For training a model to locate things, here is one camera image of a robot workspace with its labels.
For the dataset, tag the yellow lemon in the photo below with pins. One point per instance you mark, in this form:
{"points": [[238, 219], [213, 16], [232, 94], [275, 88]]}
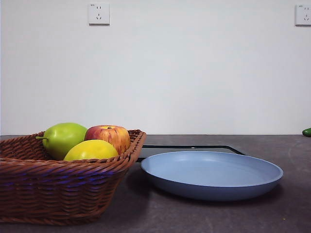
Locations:
{"points": [[90, 151]]}

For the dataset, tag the blue round plate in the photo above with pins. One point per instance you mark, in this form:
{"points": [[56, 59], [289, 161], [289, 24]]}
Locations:
{"points": [[211, 174]]}

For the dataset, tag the brown wicker basket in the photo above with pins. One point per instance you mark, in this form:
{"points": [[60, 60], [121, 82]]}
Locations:
{"points": [[60, 189]]}

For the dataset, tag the black flat tray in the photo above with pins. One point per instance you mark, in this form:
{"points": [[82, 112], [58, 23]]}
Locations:
{"points": [[170, 148]]}

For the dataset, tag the red apple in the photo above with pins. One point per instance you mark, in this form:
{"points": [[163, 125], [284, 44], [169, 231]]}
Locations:
{"points": [[114, 137]]}

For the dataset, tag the green pear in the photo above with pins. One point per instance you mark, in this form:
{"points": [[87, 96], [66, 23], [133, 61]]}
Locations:
{"points": [[60, 138]]}

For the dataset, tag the green cucumber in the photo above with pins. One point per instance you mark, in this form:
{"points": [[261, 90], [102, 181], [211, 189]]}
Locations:
{"points": [[307, 131]]}

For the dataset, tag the white wall socket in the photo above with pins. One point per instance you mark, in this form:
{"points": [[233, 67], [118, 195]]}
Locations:
{"points": [[303, 15], [99, 14]]}

